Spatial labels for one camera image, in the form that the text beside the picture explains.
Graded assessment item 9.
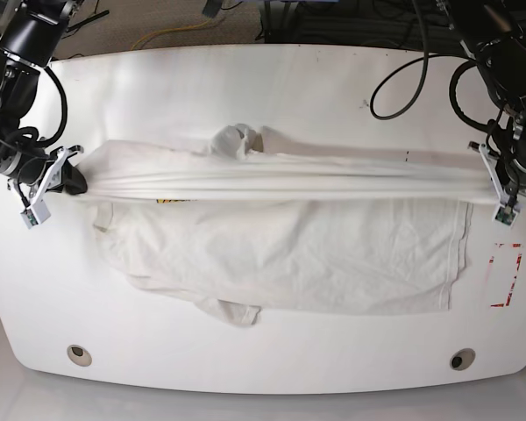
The black white gripper body image right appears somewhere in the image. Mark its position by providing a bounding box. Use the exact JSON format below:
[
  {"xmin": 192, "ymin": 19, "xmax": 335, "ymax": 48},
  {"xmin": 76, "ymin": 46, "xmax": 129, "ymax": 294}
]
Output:
[{"xmin": 468, "ymin": 111, "xmax": 526, "ymax": 209}]

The black white gripper body image left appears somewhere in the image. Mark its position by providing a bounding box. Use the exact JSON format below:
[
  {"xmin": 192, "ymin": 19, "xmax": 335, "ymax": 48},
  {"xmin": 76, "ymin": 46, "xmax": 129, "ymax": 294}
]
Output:
[{"xmin": 0, "ymin": 126, "xmax": 83, "ymax": 193}]

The white T-shirt with yellow print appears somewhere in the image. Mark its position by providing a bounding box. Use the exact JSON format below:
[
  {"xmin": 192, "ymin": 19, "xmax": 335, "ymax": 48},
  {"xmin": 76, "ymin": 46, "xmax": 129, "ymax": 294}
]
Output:
[{"xmin": 79, "ymin": 125, "xmax": 496, "ymax": 325}]

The red tape rectangle marking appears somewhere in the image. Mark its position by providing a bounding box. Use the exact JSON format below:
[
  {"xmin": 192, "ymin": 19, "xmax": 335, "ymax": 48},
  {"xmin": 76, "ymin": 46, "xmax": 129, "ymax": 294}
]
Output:
[{"xmin": 485, "ymin": 243, "xmax": 522, "ymax": 308}]

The left table grommet hole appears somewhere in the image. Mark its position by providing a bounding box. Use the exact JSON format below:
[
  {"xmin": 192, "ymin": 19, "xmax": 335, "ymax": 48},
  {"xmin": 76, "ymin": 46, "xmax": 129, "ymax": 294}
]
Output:
[{"xmin": 67, "ymin": 345, "xmax": 93, "ymax": 367}]

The table grommet hole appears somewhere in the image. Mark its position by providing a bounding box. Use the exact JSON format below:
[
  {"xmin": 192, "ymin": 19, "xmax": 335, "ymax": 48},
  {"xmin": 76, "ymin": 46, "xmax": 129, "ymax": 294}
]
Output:
[
  {"xmin": 450, "ymin": 348, "xmax": 476, "ymax": 371},
  {"xmin": 67, "ymin": 345, "xmax": 93, "ymax": 367}
]

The right table grommet hole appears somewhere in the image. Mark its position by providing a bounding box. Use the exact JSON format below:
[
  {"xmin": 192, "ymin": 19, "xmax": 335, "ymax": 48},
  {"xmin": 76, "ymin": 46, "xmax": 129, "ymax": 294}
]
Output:
[{"xmin": 450, "ymin": 348, "xmax": 476, "ymax": 371}]

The wrist camera module image left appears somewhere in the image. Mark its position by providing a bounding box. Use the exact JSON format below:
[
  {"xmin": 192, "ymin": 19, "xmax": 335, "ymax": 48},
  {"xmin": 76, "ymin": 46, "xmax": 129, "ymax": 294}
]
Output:
[{"xmin": 20, "ymin": 201, "xmax": 51, "ymax": 229}]

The wrist camera module image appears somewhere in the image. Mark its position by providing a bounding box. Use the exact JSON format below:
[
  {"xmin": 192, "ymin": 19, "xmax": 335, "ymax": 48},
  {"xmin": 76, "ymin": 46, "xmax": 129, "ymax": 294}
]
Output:
[
  {"xmin": 20, "ymin": 201, "xmax": 51, "ymax": 229},
  {"xmin": 493, "ymin": 203, "xmax": 519, "ymax": 227}
]

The wrist camera module image right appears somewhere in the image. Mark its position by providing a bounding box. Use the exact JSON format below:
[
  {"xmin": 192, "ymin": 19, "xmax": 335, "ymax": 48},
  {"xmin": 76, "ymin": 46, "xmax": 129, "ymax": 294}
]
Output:
[{"xmin": 493, "ymin": 203, "xmax": 519, "ymax": 227}]

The yellow cable on floor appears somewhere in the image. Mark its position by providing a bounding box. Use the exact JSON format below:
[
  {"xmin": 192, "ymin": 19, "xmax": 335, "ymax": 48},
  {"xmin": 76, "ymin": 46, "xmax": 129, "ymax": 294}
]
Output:
[{"xmin": 133, "ymin": 8, "xmax": 218, "ymax": 52}]

